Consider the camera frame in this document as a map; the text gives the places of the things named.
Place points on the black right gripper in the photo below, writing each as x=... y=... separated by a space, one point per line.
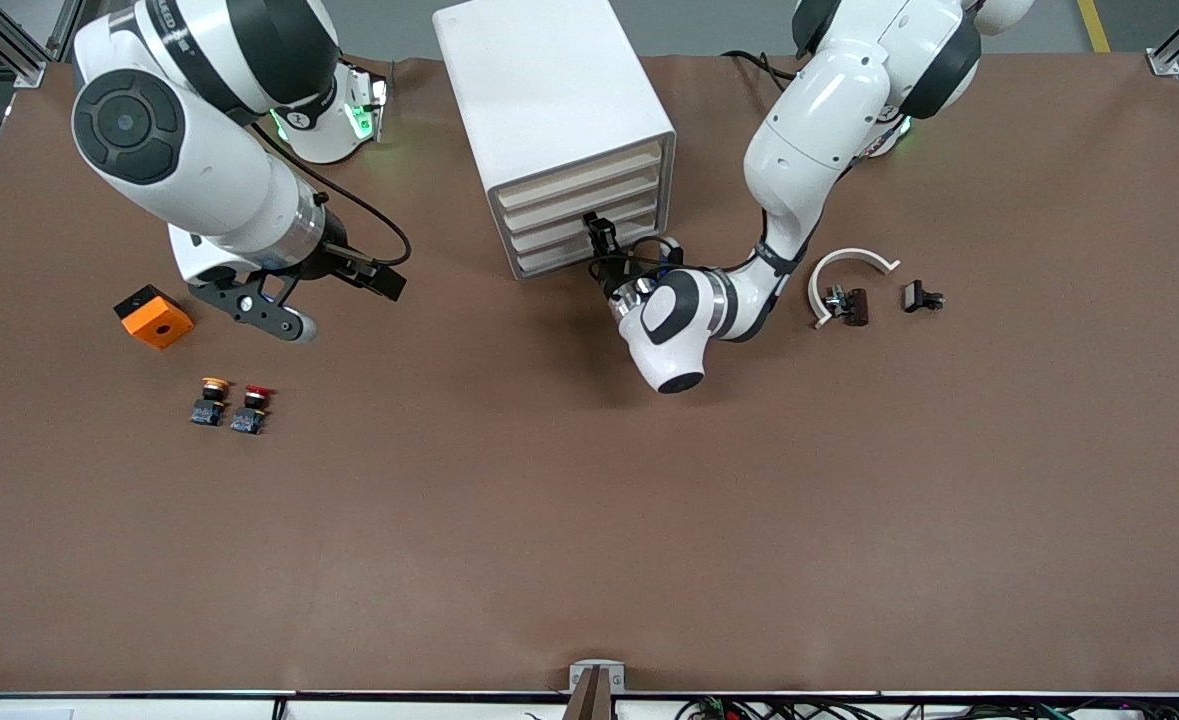
x=338 y=259

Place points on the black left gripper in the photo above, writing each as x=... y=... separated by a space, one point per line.
x=615 y=271

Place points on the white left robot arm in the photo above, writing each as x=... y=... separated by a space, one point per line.
x=809 y=110

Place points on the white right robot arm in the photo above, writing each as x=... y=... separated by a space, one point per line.
x=219 y=180

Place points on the red push button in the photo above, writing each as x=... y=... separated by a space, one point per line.
x=251 y=408

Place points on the yellow push button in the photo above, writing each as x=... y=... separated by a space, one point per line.
x=211 y=400

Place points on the orange box with hole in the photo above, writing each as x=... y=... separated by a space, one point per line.
x=159 y=322

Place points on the white curved plastic clamp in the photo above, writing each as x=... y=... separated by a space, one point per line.
x=849 y=253

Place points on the brown table mat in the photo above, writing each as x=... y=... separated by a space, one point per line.
x=589 y=500

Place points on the black switch component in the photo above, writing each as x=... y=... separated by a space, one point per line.
x=914 y=296

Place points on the metal table edge bracket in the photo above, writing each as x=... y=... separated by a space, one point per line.
x=597 y=700

